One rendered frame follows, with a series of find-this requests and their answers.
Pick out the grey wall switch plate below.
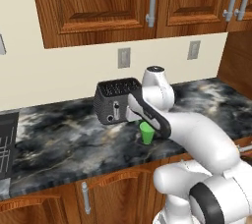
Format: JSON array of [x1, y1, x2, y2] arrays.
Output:
[[0, 33, 8, 56]]

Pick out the green cup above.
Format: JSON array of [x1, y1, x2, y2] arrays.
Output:
[[139, 121, 156, 145]]

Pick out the grey drawer handle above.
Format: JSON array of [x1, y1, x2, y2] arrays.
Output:
[[237, 143, 252, 154]]

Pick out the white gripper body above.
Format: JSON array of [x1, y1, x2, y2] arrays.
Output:
[[125, 104, 146, 124]]

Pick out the narrow wooden upper cupboard door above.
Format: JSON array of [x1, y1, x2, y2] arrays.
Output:
[[155, 0, 231, 39]]

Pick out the dark grey toaster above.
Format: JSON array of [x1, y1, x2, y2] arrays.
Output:
[[93, 77, 144, 126]]

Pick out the wide wooden upper cupboard door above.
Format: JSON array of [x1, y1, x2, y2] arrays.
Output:
[[29, 0, 158, 50]]

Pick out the wooden lower cupboard door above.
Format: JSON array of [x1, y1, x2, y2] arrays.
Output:
[[74, 162, 166, 224], [0, 194, 82, 224]]

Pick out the grey wall outlet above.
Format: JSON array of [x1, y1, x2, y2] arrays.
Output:
[[117, 47, 132, 70], [187, 39, 202, 61]]

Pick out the tall wooden cabinet side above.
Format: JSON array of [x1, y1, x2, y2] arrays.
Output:
[[217, 30, 252, 100]]

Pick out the black hob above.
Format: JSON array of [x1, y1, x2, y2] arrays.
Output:
[[0, 111, 21, 181]]

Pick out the grey lower cupboard handle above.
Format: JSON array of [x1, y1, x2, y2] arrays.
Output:
[[81, 181, 92, 216]]

